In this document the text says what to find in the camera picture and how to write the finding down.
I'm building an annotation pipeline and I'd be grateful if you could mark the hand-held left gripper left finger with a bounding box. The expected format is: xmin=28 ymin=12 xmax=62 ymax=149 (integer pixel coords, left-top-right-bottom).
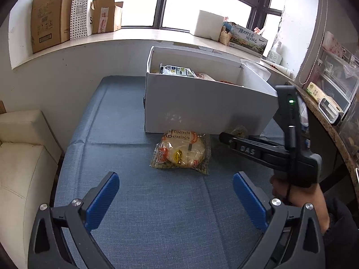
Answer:
xmin=28 ymin=171 xmax=120 ymax=269

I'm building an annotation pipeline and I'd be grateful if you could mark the white rimmed container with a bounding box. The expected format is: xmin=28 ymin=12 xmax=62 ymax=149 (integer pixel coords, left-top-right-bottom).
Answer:
xmin=318 ymin=97 xmax=344 ymax=126

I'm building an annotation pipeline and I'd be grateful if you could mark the white plastic bottle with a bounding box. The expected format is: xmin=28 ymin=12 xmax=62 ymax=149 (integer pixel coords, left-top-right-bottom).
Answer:
xmin=266 ymin=41 xmax=283 ymax=65

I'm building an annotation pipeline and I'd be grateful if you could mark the beige tissue pack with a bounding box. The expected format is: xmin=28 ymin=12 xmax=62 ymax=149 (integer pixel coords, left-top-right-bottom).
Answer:
xmin=306 ymin=82 xmax=326 ymax=103

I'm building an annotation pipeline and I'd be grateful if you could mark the small clear snack packet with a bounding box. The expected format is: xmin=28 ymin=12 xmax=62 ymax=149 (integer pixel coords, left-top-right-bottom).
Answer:
xmin=228 ymin=126 xmax=250 ymax=139

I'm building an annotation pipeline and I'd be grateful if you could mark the large brown cardboard box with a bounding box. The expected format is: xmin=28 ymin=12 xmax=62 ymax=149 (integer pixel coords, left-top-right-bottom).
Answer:
xmin=31 ymin=0 xmax=74 ymax=54

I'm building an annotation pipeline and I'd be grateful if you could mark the black and white snack packet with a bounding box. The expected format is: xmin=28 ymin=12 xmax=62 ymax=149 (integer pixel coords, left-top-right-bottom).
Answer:
xmin=159 ymin=64 xmax=197 ymax=78

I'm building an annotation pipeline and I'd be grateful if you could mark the brown side counter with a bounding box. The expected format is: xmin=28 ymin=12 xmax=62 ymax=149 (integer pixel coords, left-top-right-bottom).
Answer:
xmin=289 ymin=81 xmax=359 ymax=202

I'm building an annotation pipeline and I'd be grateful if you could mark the white cardboard box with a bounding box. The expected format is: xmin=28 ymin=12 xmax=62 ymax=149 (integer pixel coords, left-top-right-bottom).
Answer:
xmin=144 ymin=46 xmax=279 ymax=135

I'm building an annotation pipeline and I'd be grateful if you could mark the black window frame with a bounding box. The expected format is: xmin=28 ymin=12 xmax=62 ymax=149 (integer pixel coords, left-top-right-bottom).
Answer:
xmin=151 ymin=0 xmax=284 ymax=34

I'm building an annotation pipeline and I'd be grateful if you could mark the white plastic bag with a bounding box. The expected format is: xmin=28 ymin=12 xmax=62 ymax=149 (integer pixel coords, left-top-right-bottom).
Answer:
xmin=241 ymin=59 xmax=272 ymax=83

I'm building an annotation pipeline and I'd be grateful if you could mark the round bread packet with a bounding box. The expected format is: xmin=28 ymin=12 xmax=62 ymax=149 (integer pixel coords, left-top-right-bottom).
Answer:
xmin=150 ymin=129 xmax=211 ymax=175

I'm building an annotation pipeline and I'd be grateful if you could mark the person's right forearm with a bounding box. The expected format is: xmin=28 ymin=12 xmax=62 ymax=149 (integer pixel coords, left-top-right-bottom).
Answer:
xmin=322 ymin=196 xmax=359 ymax=269

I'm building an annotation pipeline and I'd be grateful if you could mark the person's right hand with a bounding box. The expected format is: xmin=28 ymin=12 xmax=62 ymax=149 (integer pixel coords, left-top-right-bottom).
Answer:
xmin=270 ymin=174 xmax=331 ymax=234

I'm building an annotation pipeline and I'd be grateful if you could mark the clear plastic drawer organizer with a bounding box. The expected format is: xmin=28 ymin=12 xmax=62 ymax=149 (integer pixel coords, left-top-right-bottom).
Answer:
xmin=317 ymin=32 xmax=359 ymax=110

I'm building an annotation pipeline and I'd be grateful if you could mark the landscape printed carton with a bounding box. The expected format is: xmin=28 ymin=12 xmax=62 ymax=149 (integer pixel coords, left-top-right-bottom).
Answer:
xmin=227 ymin=22 xmax=268 ymax=56

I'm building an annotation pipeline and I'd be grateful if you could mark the beige stone windowsill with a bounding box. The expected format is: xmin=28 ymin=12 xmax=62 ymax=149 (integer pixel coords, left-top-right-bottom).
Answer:
xmin=11 ymin=28 xmax=281 ymax=69

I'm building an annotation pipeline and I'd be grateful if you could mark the cream sofa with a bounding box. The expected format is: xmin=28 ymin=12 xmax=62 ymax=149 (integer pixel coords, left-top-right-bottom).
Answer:
xmin=0 ymin=109 xmax=62 ymax=269

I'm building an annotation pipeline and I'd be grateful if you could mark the open brown cardboard box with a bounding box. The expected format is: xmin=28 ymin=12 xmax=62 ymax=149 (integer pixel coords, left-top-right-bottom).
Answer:
xmin=90 ymin=0 xmax=124 ymax=34

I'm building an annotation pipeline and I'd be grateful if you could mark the polka dot paper bag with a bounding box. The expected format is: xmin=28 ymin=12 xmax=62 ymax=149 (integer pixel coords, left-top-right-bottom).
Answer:
xmin=70 ymin=0 xmax=92 ymax=40

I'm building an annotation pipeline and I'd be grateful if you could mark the white foam box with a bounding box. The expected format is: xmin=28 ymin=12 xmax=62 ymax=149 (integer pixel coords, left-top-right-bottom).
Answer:
xmin=190 ymin=10 xmax=225 ymax=42

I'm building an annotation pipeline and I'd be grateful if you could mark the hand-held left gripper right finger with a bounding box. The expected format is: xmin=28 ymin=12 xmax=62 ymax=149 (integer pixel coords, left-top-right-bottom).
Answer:
xmin=233 ymin=171 xmax=327 ymax=269

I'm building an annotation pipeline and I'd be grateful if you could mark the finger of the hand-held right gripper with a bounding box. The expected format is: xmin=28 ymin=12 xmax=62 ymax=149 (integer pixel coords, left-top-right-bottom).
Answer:
xmin=219 ymin=132 xmax=239 ymax=148
xmin=244 ymin=135 xmax=285 ymax=148

